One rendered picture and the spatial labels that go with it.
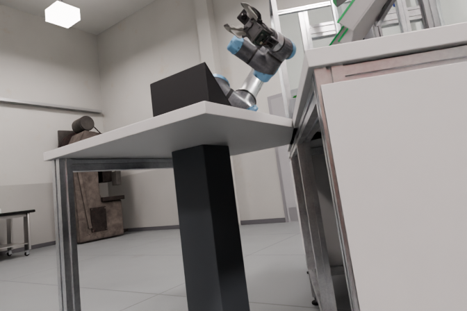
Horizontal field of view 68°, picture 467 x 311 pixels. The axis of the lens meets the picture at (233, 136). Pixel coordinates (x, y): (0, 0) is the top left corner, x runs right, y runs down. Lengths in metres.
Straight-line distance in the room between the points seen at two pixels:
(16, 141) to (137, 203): 2.78
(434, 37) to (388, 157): 0.19
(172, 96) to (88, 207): 6.38
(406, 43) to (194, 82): 0.80
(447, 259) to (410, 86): 0.25
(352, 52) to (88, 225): 7.18
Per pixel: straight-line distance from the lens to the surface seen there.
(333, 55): 0.58
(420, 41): 0.61
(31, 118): 8.56
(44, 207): 8.38
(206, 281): 1.31
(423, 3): 0.90
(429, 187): 0.58
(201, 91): 1.21
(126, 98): 8.80
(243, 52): 1.41
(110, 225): 7.78
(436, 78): 0.60
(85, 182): 7.58
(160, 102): 1.34
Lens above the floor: 0.66
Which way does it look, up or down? 9 degrees up
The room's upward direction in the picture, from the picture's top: 8 degrees counter-clockwise
